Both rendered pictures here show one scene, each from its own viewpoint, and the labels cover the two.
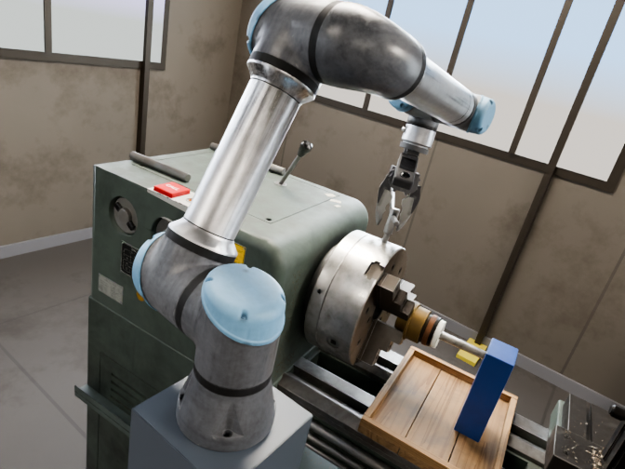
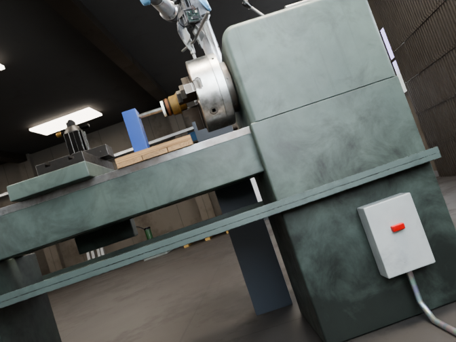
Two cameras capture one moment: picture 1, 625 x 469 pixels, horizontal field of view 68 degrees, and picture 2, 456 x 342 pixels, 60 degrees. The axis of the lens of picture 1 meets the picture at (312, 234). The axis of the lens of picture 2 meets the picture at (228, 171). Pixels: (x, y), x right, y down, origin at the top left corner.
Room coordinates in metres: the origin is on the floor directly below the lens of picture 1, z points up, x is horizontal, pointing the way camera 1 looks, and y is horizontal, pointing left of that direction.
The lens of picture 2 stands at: (2.51, -0.98, 0.62)
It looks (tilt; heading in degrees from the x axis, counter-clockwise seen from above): 4 degrees up; 152
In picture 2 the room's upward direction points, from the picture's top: 19 degrees counter-clockwise
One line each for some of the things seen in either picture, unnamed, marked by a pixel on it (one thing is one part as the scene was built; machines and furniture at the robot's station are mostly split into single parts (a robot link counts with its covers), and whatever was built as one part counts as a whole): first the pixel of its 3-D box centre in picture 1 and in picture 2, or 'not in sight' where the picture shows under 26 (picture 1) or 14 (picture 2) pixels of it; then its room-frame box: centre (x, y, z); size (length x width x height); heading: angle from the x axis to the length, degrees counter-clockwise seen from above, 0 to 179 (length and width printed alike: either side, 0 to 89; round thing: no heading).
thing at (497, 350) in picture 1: (485, 390); (138, 136); (0.88, -0.47, 1.00); 0.08 x 0.06 x 0.23; 155
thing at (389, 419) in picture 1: (443, 412); (161, 157); (0.91, -0.41, 0.88); 0.36 x 0.30 x 0.04; 155
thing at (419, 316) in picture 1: (417, 324); (175, 104); (0.96, -0.29, 1.08); 0.09 x 0.09 x 0.09; 65
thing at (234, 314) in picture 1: (237, 320); not in sight; (0.55, 0.08, 1.27); 0.13 x 0.12 x 0.14; 54
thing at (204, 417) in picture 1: (230, 386); not in sight; (0.55, 0.07, 1.15); 0.15 x 0.15 x 0.10
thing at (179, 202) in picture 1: (179, 206); not in sight; (1.01, 0.32, 1.23); 0.13 x 0.08 x 0.06; 65
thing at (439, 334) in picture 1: (461, 344); (150, 112); (0.92, -0.39, 1.08); 0.13 x 0.07 x 0.07; 65
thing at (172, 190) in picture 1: (171, 191); not in sight; (1.01, 0.34, 1.26); 0.06 x 0.06 x 0.02; 65
